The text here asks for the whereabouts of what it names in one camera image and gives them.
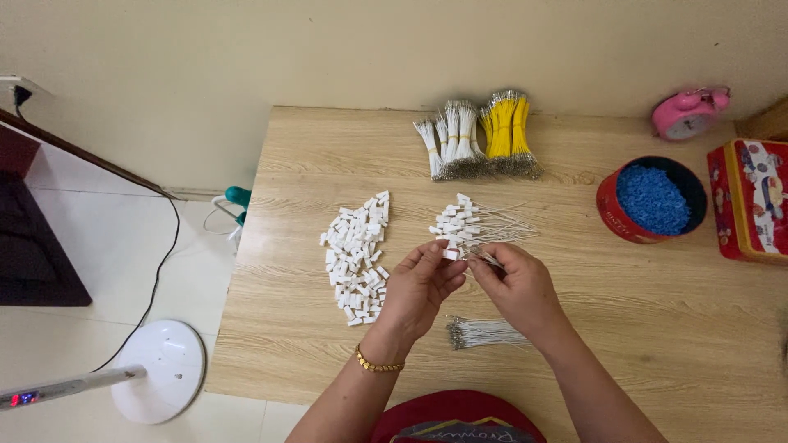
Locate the white fan pole with display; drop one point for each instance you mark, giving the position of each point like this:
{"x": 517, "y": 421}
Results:
{"x": 68, "y": 386}

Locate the person's right hand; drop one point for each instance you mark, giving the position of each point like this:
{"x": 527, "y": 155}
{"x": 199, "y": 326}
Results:
{"x": 523, "y": 295}

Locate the teal and white appliance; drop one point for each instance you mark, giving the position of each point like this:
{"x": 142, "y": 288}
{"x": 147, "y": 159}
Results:
{"x": 237, "y": 206}

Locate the single white plastic connector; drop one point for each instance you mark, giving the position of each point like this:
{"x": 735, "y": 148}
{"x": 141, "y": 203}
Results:
{"x": 451, "y": 253}

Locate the pile of white plastic connectors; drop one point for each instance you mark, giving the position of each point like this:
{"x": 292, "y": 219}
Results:
{"x": 357, "y": 258}

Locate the wooden furniture corner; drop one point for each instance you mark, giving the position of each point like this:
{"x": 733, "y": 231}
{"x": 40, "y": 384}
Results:
{"x": 766, "y": 123}

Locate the dark wooden cabinet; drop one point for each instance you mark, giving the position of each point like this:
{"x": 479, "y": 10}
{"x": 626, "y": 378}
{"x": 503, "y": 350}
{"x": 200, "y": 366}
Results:
{"x": 31, "y": 240}

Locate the person's red shirt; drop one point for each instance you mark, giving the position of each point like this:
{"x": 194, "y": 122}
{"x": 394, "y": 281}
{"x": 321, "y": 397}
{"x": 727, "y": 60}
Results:
{"x": 455, "y": 418}

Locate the heap of blue plastic pieces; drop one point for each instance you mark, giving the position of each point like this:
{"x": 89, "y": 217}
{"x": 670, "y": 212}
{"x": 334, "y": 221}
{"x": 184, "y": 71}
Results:
{"x": 652, "y": 200}

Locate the pink alarm clock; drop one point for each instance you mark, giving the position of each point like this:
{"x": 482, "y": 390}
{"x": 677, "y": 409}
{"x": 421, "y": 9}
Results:
{"x": 686, "y": 114}

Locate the person's left hand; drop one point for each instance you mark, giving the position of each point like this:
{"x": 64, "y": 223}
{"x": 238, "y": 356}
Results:
{"x": 413, "y": 294}

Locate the red round tin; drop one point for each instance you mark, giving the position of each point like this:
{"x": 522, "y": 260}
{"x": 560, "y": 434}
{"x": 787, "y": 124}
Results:
{"x": 609, "y": 212}

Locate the white wall socket with plug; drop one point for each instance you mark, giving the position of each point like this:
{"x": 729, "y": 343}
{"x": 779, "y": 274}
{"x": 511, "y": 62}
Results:
{"x": 18, "y": 92}

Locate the red printed rectangular tin box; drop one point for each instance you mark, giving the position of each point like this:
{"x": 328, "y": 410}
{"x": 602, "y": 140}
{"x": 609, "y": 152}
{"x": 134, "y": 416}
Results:
{"x": 748, "y": 197}

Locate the white fan base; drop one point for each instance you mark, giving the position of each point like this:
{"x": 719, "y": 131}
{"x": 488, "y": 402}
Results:
{"x": 161, "y": 372}

